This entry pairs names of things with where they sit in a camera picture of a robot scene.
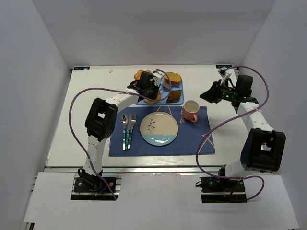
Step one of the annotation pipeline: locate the spatula with wooden handle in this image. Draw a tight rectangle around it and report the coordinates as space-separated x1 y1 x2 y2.
162 81 171 89

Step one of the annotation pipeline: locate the pink mug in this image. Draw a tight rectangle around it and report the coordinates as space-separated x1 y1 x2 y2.
183 100 200 123

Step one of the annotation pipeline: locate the sliced loaf bread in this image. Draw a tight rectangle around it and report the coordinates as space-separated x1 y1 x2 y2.
165 72 182 85

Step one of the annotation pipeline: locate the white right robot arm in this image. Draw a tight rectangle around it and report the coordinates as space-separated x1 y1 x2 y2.
200 75 286 180

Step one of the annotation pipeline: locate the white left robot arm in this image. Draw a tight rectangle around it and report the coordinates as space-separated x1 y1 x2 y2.
82 71 165 176

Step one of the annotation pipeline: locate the tall orange round bread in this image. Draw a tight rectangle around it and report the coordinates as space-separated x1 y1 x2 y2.
134 69 152 80

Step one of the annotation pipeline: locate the light blue tray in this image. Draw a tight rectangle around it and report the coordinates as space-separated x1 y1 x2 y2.
137 72 184 105

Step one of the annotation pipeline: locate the chocolate croissant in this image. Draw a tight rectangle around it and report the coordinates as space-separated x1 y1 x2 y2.
166 90 182 103

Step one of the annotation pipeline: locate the blue fabric placemat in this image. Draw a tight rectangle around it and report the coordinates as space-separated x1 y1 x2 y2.
109 106 210 157

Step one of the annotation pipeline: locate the white and blue plate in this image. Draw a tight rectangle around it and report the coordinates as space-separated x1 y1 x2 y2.
140 112 178 146

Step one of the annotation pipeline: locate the orange ring bun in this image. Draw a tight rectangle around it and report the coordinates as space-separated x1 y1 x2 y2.
144 92 161 104

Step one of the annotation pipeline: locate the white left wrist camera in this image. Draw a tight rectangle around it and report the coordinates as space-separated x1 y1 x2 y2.
152 70 165 88

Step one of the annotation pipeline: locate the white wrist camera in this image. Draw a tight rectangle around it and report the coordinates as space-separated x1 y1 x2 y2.
218 67 231 85
152 70 165 88

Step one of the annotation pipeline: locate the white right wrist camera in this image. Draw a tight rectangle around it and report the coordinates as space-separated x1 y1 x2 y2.
218 67 231 85

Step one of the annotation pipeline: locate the fork with teal handle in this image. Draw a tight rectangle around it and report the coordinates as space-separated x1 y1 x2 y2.
128 114 136 149

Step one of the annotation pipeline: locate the knife with teal handle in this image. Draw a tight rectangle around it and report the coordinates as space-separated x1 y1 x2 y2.
125 114 131 150

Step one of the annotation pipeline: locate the spoon with teal handle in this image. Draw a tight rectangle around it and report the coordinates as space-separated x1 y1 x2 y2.
121 114 129 151

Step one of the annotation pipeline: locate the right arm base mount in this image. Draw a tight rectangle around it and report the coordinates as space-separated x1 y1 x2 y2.
195 176 247 204

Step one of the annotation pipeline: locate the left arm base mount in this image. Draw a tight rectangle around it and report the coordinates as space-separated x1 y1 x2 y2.
70 175 121 201

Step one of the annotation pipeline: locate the aluminium frame rail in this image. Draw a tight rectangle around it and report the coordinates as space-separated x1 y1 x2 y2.
45 166 226 175

